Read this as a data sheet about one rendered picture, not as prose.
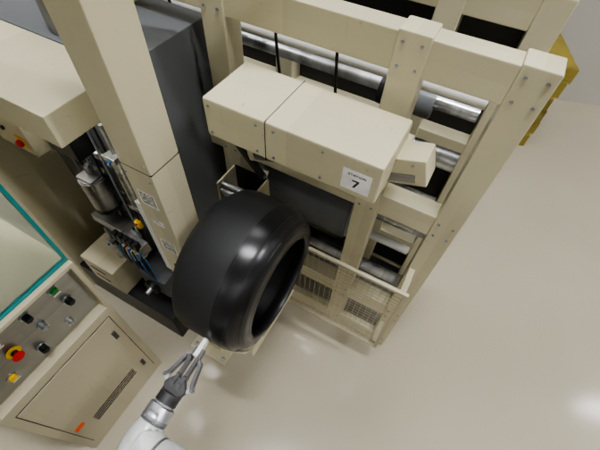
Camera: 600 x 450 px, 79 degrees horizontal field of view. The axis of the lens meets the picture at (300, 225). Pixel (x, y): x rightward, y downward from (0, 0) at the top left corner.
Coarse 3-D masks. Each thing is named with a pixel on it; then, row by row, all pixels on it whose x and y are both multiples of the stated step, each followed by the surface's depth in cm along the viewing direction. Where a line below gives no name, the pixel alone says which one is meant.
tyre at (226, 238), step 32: (256, 192) 139; (224, 224) 121; (256, 224) 121; (288, 224) 127; (192, 256) 118; (224, 256) 116; (256, 256) 116; (288, 256) 169; (192, 288) 119; (224, 288) 115; (256, 288) 116; (288, 288) 161; (192, 320) 124; (224, 320) 117; (256, 320) 161
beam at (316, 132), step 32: (224, 96) 113; (256, 96) 114; (288, 96) 115; (320, 96) 116; (224, 128) 118; (256, 128) 110; (288, 128) 106; (320, 128) 106; (352, 128) 107; (384, 128) 108; (288, 160) 114; (320, 160) 107; (352, 160) 101; (384, 160) 100; (352, 192) 110
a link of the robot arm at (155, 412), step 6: (150, 402) 118; (156, 402) 118; (150, 408) 116; (156, 408) 116; (162, 408) 116; (168, 408) 118; (144, 414) 115; (150, 414) 115; (156, 414) 115; (162, 414) 115; (168, 414) 116; (150, 420) 114; (156, 420) 114; (162, 420) 115; (168, 420) 117; (156, 426) 114; (162, 426) 115
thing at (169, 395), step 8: (168, 384) 122; (176, 384) 122; (184, 384) 122; (160, 392) 119; (168, 392) 118; (176, 392) 121; (184, 392) 121; (160, 400) 117; (168, 400) 117; (176, 400) 119
